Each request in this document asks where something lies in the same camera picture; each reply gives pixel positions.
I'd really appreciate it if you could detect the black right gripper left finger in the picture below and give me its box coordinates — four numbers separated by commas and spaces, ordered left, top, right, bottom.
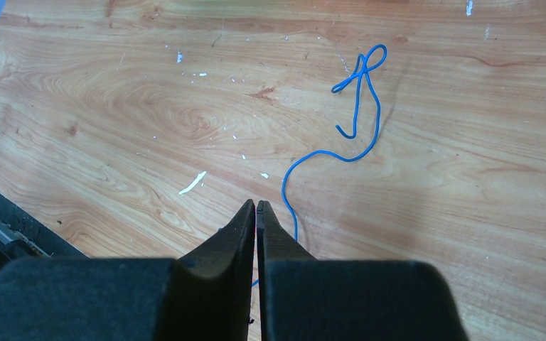
0, 200, 255, 340

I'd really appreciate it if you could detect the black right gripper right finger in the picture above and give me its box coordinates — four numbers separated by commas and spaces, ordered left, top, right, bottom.
256, 201, 468, 340

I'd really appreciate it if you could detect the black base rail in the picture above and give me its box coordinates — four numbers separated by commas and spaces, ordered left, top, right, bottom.
0, 193, 86, 269

